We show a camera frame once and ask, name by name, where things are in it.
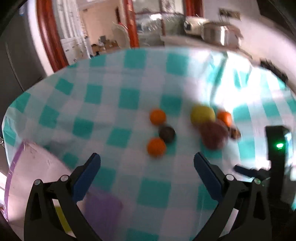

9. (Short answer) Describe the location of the brown wrinkled passion fruit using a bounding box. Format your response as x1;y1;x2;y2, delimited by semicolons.
229;127;241;140

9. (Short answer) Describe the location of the orange tangerine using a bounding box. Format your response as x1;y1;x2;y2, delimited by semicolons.
217;111;232;127
147;138;167;158
149;109;167;126

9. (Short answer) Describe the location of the large dark purple fruit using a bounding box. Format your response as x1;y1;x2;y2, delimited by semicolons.
199;120;229;150

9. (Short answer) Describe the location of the yellow pear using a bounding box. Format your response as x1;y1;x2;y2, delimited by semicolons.
190;104;216;125

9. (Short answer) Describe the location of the dark avocado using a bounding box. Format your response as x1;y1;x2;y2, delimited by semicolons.
159;125;176;143

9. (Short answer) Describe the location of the small green fruit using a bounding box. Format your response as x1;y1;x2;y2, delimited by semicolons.
55;206;72;233

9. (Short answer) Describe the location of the purple fabric storage basket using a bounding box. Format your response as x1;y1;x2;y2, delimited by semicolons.
1;141;123;240

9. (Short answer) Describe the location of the black device on counter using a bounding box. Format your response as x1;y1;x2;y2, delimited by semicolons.
260;59;288;84

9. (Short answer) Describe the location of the silver rice cooker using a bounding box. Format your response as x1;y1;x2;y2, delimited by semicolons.
201;22;243;49

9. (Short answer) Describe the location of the teal white checkered tablecloth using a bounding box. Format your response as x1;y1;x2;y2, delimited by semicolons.
2;48;295;240

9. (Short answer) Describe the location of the white kitchen counter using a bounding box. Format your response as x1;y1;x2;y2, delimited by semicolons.
161;35;253;59

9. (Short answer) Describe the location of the white toaster appliance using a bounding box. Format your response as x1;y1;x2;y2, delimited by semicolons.
184;16;209;36

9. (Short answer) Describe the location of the dark refrigerator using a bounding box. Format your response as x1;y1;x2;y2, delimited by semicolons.
1;5;46;120

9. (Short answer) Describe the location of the white chair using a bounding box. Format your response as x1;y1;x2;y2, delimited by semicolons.
111;23;130;49

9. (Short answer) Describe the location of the wall power socket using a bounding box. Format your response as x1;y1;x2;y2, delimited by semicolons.
219;9;241;20

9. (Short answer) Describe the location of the red wooden door frame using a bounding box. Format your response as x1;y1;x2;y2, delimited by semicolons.
36;0;69;73

